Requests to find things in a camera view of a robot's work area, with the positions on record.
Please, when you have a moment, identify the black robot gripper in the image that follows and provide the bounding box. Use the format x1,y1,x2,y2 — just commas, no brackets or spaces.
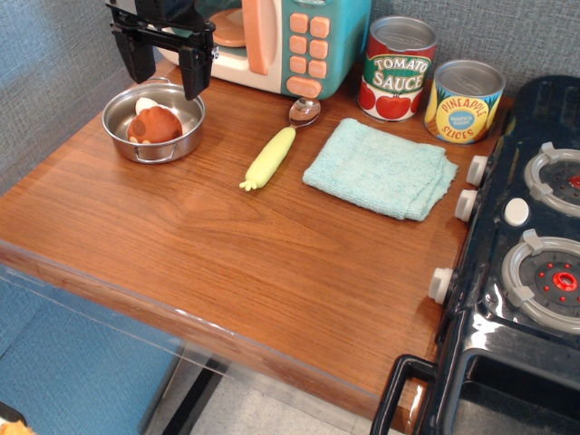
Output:
105,1,216,101

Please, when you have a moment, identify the light teal napkin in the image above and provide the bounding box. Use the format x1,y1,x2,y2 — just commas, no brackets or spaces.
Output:
303,118,458,222

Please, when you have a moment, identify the white stove knob top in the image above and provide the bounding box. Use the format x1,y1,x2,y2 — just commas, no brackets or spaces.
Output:
467,155,488,188

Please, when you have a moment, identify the white stove knob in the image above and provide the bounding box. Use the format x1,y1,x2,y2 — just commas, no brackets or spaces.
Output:
428,267,454,305
455,189,478,222
467,155,488,188

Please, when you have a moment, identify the white stove knob middle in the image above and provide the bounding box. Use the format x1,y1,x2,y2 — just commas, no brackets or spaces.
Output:
455,189,478,222

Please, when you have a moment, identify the white stove knob bottom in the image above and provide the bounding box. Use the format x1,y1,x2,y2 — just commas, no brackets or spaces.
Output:
428,267,454,305

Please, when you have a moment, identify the black toy stove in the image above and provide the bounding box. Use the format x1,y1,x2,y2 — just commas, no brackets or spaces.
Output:
372,75,579,434

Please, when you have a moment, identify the small steel pot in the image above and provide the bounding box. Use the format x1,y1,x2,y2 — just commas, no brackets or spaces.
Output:
101,78,206,165

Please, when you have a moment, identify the brown toy mushroom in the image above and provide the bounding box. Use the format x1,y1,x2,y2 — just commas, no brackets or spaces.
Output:
127,97,183,144

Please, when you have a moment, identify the teal and cream toy microwave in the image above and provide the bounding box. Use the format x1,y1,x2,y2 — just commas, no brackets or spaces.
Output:
156,0,373,102

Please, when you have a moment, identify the tomato sauce can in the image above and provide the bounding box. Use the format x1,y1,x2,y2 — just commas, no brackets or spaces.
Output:
358,15,438,121

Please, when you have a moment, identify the pineapple slices can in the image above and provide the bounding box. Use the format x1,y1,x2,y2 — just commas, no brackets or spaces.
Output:
424,59,506,144

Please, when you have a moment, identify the clear acrylic table guard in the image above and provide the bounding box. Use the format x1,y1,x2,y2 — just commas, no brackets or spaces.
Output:
1,258,371,434

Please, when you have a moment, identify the metal table leg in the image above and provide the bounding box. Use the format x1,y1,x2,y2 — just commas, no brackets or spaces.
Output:
143,358,227,434

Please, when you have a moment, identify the spoon with yellow-green handle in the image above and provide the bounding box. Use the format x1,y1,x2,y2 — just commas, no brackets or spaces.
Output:
239,97,322,191

